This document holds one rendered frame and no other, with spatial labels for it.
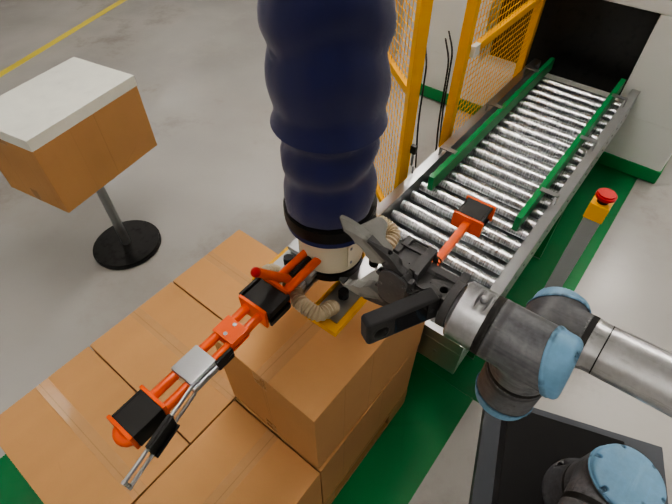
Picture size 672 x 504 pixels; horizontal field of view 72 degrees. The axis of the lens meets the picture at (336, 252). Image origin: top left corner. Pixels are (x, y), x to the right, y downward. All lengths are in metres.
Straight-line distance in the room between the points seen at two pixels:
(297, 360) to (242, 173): 2.27
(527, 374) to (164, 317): 1.60
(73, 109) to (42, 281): 1.17
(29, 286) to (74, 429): 1.44
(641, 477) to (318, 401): 0.74
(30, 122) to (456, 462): 2.33
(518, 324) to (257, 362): 0.87
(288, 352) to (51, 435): 0.92
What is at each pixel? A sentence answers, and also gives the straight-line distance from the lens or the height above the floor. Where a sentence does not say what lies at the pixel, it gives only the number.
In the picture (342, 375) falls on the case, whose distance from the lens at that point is 1.33.
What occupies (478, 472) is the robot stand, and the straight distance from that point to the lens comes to 1.49.
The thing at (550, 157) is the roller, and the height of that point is 0.55.
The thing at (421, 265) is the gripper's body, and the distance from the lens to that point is 0.69.
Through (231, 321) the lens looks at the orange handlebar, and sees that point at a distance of 1.07.
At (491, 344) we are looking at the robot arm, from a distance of 0.65.
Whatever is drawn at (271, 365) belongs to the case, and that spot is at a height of 0.94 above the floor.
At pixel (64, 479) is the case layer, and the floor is 0.54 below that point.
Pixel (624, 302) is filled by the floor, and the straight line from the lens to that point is 3.06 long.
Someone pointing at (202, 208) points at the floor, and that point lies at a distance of 3.23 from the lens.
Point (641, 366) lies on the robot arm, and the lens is 0.82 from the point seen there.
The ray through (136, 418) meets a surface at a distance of 1.01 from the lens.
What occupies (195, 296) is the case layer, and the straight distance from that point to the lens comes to 2.04.
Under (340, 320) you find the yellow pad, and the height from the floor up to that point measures 1.13.
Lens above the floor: 2.13
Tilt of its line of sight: 49 degrees down
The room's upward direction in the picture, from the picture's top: straight up
